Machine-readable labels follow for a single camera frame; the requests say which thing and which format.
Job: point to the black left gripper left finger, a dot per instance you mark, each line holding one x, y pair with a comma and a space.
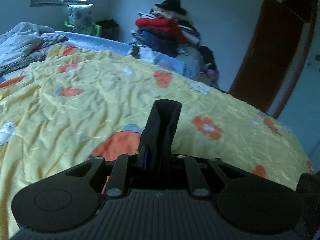
72, 197

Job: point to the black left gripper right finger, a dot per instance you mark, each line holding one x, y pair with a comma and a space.
245, 201

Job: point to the black pants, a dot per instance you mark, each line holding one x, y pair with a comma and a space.
157, 137

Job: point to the yellow floral bedspread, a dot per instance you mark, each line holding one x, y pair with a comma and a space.
79, 103

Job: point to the brown wooden door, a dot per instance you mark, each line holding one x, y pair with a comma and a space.
276, 54

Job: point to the zebra striped blanket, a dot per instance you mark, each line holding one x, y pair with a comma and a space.
37, 54

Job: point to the white crumpled blanket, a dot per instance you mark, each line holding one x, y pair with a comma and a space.
20, 41

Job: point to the blue striped mattress sheet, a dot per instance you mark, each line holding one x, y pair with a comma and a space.
97, 43

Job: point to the green plastic chair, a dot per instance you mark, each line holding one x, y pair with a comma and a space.
96, 29

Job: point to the dark bag on floor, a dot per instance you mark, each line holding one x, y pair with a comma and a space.
109, 29

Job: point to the floral pillow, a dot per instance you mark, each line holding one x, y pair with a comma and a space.
80, 17

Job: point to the pile of clothes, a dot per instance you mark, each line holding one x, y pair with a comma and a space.
168, 29

